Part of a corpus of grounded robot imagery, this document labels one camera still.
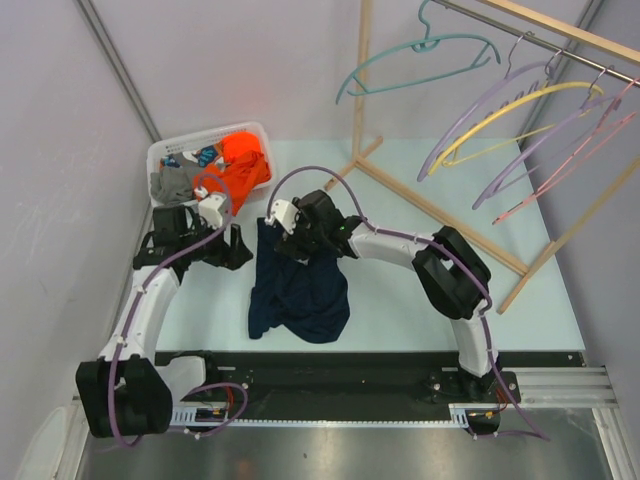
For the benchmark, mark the teal plastic hanger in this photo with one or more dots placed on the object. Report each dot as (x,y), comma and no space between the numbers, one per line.
(432,57)

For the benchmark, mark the grey garment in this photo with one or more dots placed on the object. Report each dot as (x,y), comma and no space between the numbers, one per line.
(173,185)

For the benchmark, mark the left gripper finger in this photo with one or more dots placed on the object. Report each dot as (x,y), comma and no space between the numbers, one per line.
(234,263)
(237,246)

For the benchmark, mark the navy blue shorts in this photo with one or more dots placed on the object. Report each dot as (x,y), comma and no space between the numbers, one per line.
(310,300)

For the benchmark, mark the aluminium frame rail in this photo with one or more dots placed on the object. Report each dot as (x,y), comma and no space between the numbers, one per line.
(565,387)

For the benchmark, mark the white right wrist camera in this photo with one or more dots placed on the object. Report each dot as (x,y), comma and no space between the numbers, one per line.
(283,213)

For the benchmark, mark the pink plastic hanger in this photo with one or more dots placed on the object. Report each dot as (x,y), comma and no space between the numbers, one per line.
(597,137)

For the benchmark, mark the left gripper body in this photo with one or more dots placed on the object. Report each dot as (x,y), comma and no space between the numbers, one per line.
(207,252)

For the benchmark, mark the blue patterned garment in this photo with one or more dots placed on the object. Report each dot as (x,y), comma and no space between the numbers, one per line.
(201,158)

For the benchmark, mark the orange garment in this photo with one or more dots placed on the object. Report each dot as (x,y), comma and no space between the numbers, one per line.
(246,168)

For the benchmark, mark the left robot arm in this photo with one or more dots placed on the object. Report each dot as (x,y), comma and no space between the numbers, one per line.
(125,395)

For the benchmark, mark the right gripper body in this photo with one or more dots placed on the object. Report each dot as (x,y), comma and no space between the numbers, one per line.
(305,235)

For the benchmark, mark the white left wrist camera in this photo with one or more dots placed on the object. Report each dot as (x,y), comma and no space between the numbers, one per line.
(214,208)

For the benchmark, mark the wooden clothes rack frame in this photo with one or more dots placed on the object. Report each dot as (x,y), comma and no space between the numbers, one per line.
(526,272)

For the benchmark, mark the metal hanging rod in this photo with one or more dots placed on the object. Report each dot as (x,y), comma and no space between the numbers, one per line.
(573,35)

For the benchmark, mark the yellow plastic hanger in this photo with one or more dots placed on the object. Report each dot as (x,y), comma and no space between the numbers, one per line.
(446,146)

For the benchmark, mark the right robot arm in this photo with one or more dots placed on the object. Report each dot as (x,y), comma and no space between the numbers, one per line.
(452,275)

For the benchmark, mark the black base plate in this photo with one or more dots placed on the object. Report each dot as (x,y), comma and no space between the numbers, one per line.
(362,390)

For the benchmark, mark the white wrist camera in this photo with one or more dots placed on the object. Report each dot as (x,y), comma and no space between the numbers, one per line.
(214,208)
(283,213)

